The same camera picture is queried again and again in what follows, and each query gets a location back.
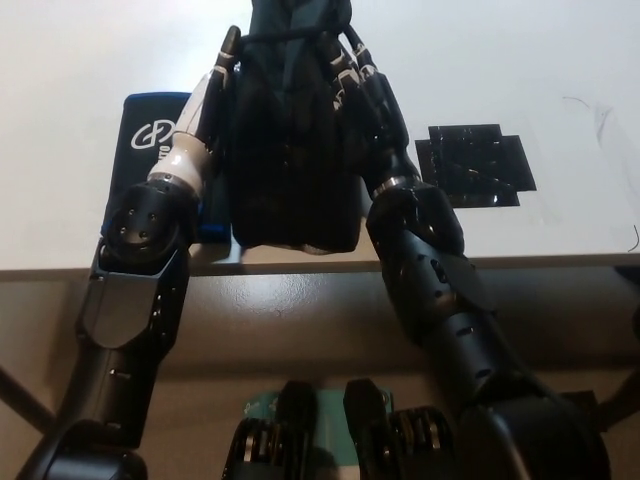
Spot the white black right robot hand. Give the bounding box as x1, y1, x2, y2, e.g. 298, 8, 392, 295
319, 25, 425, 194

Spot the black lunch bag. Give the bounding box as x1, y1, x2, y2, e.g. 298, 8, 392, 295
222, 0, 365, 257

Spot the black tape patch on table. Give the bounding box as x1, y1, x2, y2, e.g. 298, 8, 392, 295
413, 121, 540, 208

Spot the black blue-trimmed Strebito notebook pouch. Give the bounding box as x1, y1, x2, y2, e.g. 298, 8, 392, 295
99, 91, 236, 246

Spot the thin dark thread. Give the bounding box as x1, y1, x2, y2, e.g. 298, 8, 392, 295
561, 94, 640, 252

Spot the black table leg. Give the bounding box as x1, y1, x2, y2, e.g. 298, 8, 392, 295
0, 363, 57, 426

